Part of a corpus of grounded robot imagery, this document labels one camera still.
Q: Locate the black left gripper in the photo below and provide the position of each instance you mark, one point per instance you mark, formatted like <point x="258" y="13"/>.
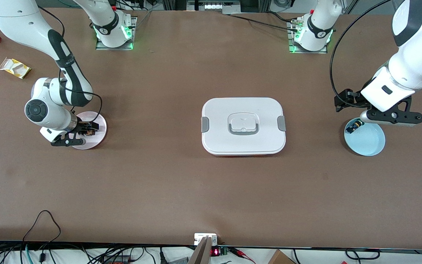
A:
<point x="351" y="99"/>

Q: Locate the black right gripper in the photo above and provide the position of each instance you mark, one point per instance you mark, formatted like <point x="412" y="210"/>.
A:
<point x="83" y="128"/>

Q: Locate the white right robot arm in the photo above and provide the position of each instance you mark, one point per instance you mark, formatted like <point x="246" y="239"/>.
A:
<point x="17" y="25"/>

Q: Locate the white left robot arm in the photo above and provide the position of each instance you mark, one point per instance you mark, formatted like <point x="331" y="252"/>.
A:
<point x="416" y="62"/>

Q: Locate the white lidded lunch box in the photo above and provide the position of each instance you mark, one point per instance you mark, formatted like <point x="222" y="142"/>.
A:
<point x="218" y="139"/>

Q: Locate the small white electronic box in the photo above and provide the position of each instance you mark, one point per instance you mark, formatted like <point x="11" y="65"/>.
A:
<point x="200" y="237"/>

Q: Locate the brown cardboard box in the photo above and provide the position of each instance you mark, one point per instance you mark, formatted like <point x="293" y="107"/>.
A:
<point x="278" y="258"/>

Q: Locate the pink round plate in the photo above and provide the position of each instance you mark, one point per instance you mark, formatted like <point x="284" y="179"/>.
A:
<point x="95" y="141"/>

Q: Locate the small black yellow part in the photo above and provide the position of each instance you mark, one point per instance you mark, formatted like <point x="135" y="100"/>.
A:
<point x="352" y="128"/>

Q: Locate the light blue round plate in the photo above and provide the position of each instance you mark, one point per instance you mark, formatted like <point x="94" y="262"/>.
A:
<point x="366" y="141"/>

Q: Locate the yellow and white carton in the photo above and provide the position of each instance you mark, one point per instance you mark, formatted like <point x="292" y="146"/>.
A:
<point x="17" y="68"/>

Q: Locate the white power strip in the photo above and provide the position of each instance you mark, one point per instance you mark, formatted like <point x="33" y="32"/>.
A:
<point x="214" y="6"/>

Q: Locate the gray metal bar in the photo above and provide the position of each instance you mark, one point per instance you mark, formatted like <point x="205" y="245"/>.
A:
<point x="202" y="253"/>

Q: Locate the black module red display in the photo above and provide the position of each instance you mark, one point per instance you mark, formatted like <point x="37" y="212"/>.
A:
<point x="215" y="252"/>

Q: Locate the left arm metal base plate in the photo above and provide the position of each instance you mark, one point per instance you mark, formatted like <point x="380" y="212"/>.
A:
<point x="306" y="51"/>

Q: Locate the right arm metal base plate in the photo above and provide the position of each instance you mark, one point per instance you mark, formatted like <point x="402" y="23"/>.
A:
<point x="114" y="48"/>

